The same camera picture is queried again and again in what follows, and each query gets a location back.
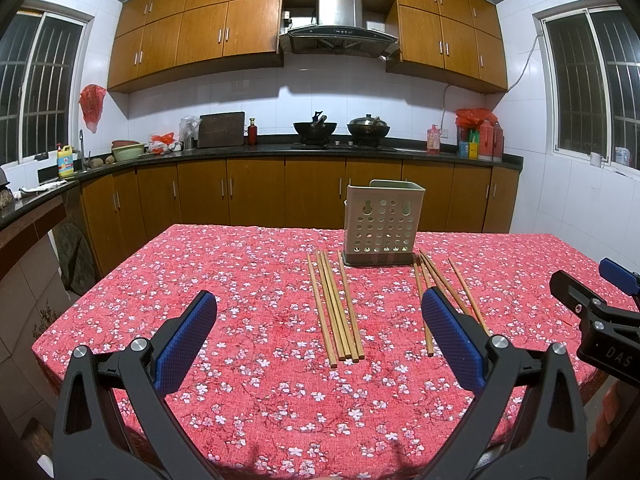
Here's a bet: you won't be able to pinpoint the yellow detergent bottle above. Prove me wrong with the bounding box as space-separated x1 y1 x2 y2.
56 144 75 179

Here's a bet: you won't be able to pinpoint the red floral tablecloth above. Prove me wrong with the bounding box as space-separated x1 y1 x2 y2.
30 223 637 480

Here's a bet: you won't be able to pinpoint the red sauce bottle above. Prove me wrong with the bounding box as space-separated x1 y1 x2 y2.
247 117 258 145

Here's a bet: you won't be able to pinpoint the pink plastic jug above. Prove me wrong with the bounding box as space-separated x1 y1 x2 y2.
426 125 442 155

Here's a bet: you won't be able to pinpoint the lower wooden kitchen cabinets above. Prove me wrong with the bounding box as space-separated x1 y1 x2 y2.
80 157 521 275

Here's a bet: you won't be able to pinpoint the yellow and blue boxes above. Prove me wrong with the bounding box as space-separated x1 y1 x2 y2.
457 127 480 159

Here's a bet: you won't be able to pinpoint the green basin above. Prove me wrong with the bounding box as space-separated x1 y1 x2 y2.
112 143 144 162

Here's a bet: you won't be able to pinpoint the wooden chopstick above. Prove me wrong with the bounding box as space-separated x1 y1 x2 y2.
316 250 346 361
307 257 337 368
412 257 436 358
420 250 471 315
448 258 491 336
320 250 354 359
323 250 362 364
338 252 364 360
419 256 433 289

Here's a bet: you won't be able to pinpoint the right barred window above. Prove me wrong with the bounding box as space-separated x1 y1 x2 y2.
541 6 639 170

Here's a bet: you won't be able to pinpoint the black wok with utensils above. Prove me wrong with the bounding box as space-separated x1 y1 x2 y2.
293 110 337 146

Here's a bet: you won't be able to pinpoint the dark wooden cutting board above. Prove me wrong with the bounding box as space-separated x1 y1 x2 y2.
198 112 245 148

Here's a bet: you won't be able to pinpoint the black lidded wok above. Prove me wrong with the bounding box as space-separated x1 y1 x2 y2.
347 114 390 148

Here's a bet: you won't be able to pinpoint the upper wooden wall cabinets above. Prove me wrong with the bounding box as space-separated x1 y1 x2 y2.
107 0 508 93

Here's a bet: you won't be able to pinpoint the red plastic bag on counter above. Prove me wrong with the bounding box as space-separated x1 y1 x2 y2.
456 107 498 129

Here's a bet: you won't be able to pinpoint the dark red oil bottle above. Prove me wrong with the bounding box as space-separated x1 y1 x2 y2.
492 122 504 162

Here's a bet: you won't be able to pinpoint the beige perforated utensil holder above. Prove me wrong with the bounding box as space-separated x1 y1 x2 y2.
343 179 425 266

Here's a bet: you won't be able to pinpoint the left barred window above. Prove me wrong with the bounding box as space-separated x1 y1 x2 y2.
0 11 84 165

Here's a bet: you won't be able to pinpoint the barred window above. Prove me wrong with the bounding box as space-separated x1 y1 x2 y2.
0 11 84 165
541 6 639 170

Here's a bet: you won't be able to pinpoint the white cup on windowsill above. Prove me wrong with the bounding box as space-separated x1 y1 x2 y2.
590 152 602 167

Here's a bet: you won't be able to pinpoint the red plastic bag on wall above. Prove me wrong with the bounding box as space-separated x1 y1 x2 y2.
78 84 106 133

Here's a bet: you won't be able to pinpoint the steel range hood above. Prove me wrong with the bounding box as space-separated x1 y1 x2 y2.
280 0 399 61

